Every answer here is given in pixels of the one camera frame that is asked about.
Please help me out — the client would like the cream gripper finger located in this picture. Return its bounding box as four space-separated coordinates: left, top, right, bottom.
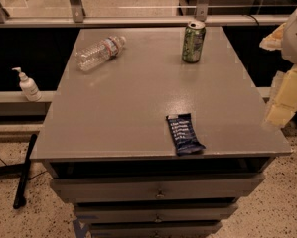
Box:
259 23 286 51
263 64 297 128

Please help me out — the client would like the blue rxbar blueberry wrapper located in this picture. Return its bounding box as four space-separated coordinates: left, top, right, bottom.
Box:
166 113 205 156

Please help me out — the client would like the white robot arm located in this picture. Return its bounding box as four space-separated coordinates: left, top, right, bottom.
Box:
259 8 297 128

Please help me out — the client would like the green soda can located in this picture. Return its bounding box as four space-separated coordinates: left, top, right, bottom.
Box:
182 20 206 63

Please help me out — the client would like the grey drawer cabinet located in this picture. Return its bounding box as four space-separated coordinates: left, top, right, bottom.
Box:
32 27 290 238

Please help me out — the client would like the clear plastic water bottle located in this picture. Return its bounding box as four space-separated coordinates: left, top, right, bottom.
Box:
74 36 126 71

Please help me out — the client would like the white pump lotion bottle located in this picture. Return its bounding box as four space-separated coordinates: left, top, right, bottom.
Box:
13 67 42 102

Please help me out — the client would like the black pole on floor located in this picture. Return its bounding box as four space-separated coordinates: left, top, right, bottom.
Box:
13 134 37 209

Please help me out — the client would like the grey metal window rail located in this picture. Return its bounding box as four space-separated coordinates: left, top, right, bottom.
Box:
0 0 294 28

